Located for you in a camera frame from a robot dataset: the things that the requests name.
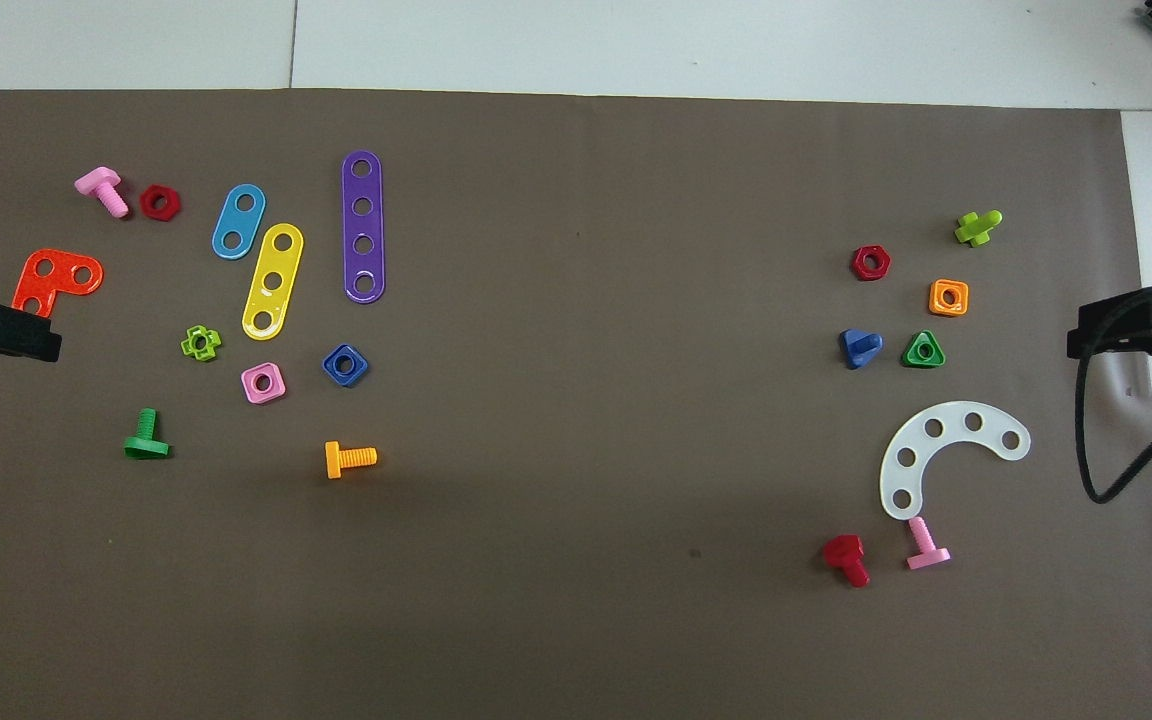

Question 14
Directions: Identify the pink plastic bolt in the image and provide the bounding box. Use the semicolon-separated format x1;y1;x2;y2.
906;516;952;572
74;166;131;220

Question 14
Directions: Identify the blue two-hole strip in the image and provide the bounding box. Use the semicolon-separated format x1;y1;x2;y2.
211;184;267;261

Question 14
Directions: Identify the white curved perforated plate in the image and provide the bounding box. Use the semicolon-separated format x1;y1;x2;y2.
879;401;1033;521

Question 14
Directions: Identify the blue plastic bolt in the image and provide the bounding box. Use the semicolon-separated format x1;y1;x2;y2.
838;328;885;371

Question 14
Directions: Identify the pink square plastic nut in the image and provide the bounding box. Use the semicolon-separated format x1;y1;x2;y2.
240;362;288;405

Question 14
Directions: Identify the lime green plastic bolt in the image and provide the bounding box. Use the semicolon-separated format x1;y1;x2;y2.
954;209;1004;248

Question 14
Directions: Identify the red plastic bolt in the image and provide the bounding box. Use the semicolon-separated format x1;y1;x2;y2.
821;534;871;589

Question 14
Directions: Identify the green triangular plastic nut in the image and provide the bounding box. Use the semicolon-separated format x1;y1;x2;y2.
902;330;947;369

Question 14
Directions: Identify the purple four-hole strip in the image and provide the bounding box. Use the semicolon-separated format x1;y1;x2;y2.
341;150;386;305

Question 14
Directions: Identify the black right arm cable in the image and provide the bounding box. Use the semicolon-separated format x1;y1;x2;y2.
1076;280;1152;505

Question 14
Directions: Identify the blue square plastic nut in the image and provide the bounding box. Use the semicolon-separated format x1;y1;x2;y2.
322;343;370;388

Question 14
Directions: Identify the orange three-hole corner plate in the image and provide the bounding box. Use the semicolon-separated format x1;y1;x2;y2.
12;248;105;321

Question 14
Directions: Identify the brown table mat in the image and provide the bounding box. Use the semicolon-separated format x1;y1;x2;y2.
0;88;1152;720

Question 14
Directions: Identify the orange plastic bolt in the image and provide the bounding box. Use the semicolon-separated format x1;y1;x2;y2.
324;441;378;480

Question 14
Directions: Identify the yellow three-hole strip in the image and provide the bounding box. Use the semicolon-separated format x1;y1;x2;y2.
241;222;305;342

